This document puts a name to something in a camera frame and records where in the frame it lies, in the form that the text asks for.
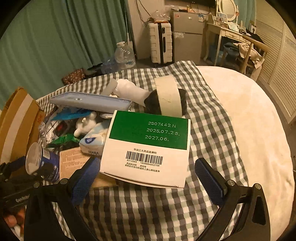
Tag small white toy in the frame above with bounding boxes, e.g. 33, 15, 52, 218
74, 111, 97, 137

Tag large clear water bottle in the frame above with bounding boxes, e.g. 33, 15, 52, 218
114, 40, 136, 69

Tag patterned brown bag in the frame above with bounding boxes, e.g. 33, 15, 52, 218
61, 68, 86, 86

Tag white louvered wardrobe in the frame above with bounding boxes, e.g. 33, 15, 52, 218
254, 0, 296, 126

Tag white figurine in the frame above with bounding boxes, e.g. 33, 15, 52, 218
112, 79, 151, 107

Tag silver fridge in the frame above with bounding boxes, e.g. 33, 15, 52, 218
171, 11, 205, 64

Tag brown cardboard box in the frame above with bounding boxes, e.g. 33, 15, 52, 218
0, 87, 47, 176

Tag green packet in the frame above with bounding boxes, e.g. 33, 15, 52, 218
46, 134, 80, 149

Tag blue plastic wrapper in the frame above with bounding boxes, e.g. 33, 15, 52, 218
50, 108, 93, 121

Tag green curtain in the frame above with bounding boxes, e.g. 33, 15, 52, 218
0, 0, 130, 109

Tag black bag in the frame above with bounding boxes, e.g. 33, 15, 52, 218
245, 32, 264, 43

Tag wooden chair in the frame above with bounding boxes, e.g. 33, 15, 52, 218
221, 35, 270, 75

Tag small dark device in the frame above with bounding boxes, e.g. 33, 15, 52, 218
53, 120, 70, 137

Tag blue white tissue pack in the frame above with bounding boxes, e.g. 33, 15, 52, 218
79, 123, 110, 156

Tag white and black roll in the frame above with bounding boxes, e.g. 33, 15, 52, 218
143, 75, 188, 117

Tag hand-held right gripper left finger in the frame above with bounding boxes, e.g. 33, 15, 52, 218
24, 157, 101, 241

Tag oval white mirror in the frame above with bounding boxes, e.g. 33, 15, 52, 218
216, 0, 238, 22

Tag pack of small water bottles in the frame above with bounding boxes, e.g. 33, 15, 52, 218
100, 58, 118, 73

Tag light clothes on chair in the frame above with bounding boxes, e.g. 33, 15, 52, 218
233, 42, 265, 69

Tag dark blue garment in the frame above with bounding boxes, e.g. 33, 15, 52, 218
223, 42, 240, 56

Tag green and white medicine box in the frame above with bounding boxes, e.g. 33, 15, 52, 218
99, 110, 191, 189

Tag person's left hand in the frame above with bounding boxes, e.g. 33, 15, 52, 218
2, 207, 25, 234

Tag light blue phone case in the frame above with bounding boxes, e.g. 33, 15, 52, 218
49, 91, 133, 112

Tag white dressing table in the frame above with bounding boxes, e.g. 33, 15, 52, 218
203, 22, 252, 67

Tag black shoe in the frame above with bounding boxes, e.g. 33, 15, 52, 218
84, 66, 104, 76

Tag white suitcase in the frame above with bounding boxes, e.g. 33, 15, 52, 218
148, 21, 174, 65

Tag white pole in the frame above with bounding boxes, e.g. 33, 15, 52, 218
124, 5, 132, 45

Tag blue metal can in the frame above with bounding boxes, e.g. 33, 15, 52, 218
25, 142, 61, 182

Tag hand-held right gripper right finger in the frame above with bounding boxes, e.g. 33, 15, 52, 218
195, 158, 271, 241

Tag black wall cable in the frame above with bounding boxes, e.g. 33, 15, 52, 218
136, 0, 151, 24

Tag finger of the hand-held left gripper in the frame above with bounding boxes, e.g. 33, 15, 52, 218
0, 156, 26, 179
5, 175, 44, 189

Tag grey white checked cloth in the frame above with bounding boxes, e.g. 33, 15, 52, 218
36, 61, 249, 241

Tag orange paper medicine box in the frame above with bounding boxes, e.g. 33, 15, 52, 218
59, 148, 118, 188

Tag clear plastic bag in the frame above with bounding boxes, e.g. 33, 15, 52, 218
150, 9, 171, 22

